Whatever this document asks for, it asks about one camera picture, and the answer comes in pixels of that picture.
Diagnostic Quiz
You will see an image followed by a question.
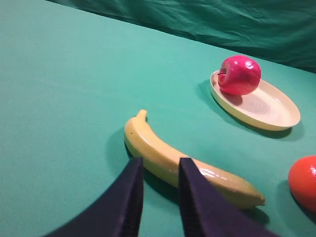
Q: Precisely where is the green backdrop cloth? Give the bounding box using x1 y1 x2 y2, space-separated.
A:
60 0 316 72

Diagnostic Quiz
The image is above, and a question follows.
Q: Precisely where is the yellow banana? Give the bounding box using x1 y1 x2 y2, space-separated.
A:
124 110 266 209

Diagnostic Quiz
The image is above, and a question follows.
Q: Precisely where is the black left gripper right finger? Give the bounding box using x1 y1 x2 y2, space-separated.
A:
178 158 276 237

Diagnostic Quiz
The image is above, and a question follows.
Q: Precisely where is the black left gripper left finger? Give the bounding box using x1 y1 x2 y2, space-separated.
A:
47 158 144 237

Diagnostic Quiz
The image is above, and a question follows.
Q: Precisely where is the red apple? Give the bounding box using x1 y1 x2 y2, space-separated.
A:
218 55 261 95

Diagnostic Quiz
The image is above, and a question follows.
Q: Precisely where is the orange fruit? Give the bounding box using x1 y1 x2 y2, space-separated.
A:
288 156 316 213

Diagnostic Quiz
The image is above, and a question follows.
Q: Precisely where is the yellow plate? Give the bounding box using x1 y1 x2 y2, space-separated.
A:
210 71 301 131

